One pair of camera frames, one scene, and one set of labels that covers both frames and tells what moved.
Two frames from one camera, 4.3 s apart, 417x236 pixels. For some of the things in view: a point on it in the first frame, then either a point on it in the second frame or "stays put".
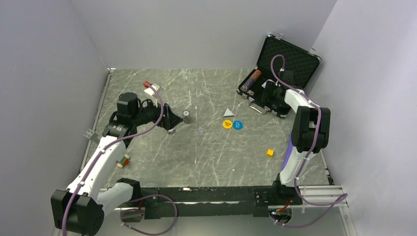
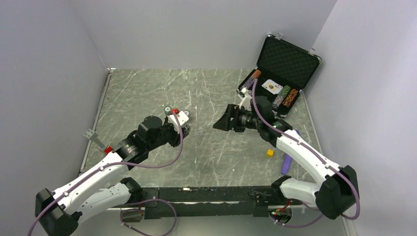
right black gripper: (270, 86) -> (225, 123)
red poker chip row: (254, 76) stays put
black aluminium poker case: (284, 66) stays put
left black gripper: (170, 119) -> (176, 139)
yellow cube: (270, 153) stays put
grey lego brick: (90, 134) stays put
